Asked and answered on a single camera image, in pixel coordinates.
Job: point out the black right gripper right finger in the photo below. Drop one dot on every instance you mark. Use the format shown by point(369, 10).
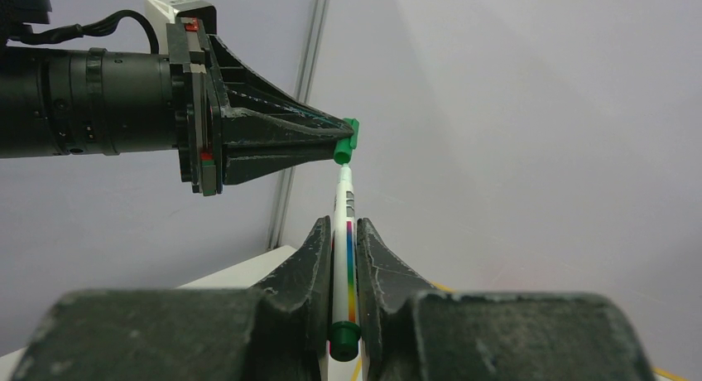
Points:
point(493, 340)

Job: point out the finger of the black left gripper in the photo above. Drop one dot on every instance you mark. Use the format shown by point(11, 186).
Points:
point(246, 89)
point(257, 143)

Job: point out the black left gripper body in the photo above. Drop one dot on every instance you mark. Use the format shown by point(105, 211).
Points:
point(194, 103)

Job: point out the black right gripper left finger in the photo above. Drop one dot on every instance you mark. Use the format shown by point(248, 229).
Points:
point(275, 329)

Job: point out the green whiteboard marker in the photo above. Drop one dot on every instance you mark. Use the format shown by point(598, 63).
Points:
point(344, 331)

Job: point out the green marker cap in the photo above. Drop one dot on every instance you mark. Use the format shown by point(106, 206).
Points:
point(344, 148)

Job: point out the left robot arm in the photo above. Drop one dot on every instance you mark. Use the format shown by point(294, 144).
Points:
point(150, 81)

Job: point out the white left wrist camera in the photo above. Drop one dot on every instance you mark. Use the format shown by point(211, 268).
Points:
point(162, 12)

